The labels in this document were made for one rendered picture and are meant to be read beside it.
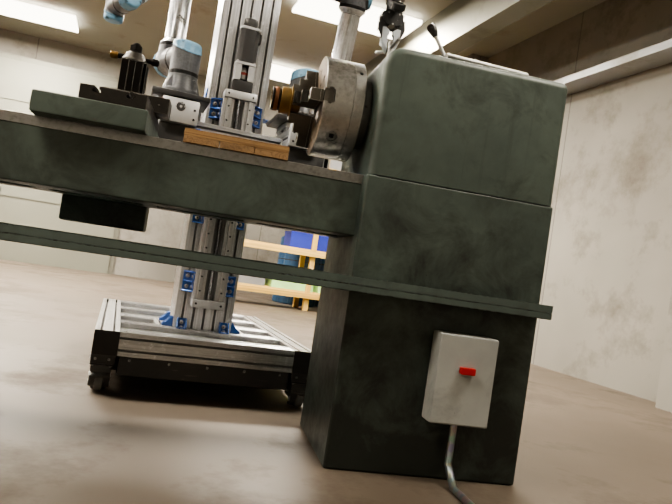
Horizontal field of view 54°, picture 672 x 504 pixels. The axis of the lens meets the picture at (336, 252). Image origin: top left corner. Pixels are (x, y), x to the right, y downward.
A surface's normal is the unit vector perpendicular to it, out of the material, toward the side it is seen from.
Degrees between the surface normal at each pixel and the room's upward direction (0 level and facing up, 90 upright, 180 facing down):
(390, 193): 90
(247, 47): 90
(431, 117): 90
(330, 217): 90
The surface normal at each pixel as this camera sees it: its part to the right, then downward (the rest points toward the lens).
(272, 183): 0.19, 0.00
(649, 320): -0.94, -0.15
